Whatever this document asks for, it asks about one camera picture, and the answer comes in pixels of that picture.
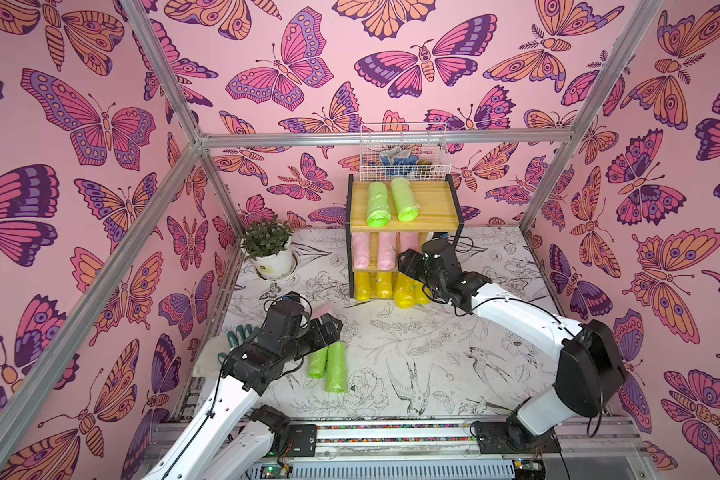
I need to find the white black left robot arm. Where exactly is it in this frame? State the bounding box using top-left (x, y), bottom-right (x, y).
top-left (145, 292), bottom-right (343, 479)

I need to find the white green work glove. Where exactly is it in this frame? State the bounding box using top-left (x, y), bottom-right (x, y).
top-left (192, 324), bottom-right (259, 378)

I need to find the pink roll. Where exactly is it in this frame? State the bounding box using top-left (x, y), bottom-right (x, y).
top-left (398, 231), bottom-right (420, 253)
top-left (312, 303), bottom-right (334, 318)
top-left (351, 231), bottom-right (371, 270)
top-left (377, 231), bottom-right (397, 271)

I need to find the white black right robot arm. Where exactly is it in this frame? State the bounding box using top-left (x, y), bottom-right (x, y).
top-left (397, 238), bottom-right (627, 452)

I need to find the wooden three-tier shelf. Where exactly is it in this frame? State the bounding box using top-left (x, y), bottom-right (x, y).
top-left (345, 174), bottom-right (465, 299)

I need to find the yellow roll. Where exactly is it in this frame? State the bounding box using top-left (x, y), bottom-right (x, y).
top-left (354, 272), bottom-right (372, 302)
top-left (393, 273), bottom-right (416, 309)
top-left (374, 271), bottom-right (394, 299)
top-left (413, 281), bottom-right (431, 305)

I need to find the white wire basket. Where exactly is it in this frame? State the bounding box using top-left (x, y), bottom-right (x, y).
top-left (357, 123), bottom-right (452, 182)

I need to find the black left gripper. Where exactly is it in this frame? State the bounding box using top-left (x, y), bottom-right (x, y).
top-left (280, 312), bottom-right (343, 364)

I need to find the potted green plant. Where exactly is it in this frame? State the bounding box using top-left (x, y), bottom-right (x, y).
top-left (242, 216), bottom-right (296, 281)

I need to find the green roll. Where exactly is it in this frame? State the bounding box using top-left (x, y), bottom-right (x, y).
top-left (390, 177), bottom-right (419, 222)
top-left (325, 342), bottom-right (348, 394)
top-left (307, 347), bottom-right (328, 379)
top-left (366, 182), bottom-right (391, 228)

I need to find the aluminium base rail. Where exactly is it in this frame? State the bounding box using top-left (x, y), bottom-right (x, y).
top-left (137, 413), bottom-right (649, 480)

